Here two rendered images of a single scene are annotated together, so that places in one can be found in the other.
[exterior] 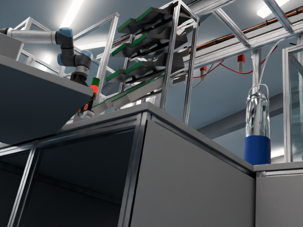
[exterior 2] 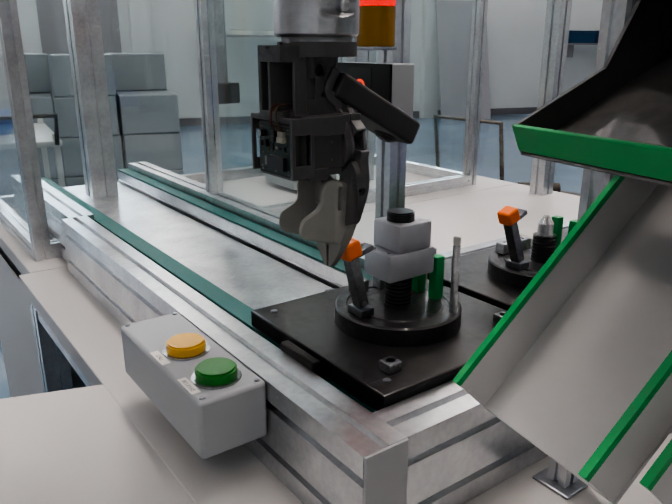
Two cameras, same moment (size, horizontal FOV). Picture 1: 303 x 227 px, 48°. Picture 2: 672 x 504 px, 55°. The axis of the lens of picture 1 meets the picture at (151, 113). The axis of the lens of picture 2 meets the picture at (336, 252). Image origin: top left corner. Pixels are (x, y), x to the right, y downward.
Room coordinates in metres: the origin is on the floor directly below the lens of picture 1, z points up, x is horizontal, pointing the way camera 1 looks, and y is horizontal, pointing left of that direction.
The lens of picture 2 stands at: (1.07, 0.33, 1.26)
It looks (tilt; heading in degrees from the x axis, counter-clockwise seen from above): 18 degrees down; 8
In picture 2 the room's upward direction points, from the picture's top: straight up
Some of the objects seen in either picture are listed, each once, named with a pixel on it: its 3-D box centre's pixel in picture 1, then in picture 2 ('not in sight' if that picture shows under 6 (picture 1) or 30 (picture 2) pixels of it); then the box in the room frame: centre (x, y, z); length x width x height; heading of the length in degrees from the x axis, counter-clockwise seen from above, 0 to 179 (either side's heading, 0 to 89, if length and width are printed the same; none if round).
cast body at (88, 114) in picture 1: (89, 116); (406, 240); (1.75, 0.34, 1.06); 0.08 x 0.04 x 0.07; 134
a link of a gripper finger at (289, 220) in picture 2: not in sight; (306, 220); (1.68, 0.44, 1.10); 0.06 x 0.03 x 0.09; 134
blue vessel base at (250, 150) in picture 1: (256, 161); not in sight; (1.86, -0.65, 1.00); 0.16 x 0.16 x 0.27
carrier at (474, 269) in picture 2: not in sight; (544, 243); (1.92, 0.16, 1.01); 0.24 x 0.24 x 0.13; 44
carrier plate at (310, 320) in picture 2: not in sight; (397, 326); (1.74, 0.35, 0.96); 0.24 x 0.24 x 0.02; 44
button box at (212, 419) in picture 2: not in sight; (188, 375); (1.66, 0.56, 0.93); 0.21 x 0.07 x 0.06; 44
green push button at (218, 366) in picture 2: not in sight; (216, 375); (1.60, 0.51, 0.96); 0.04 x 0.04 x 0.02
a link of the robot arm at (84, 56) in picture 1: (84, 61); not in sight; (1.67, 0.43, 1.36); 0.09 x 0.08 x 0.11; 81
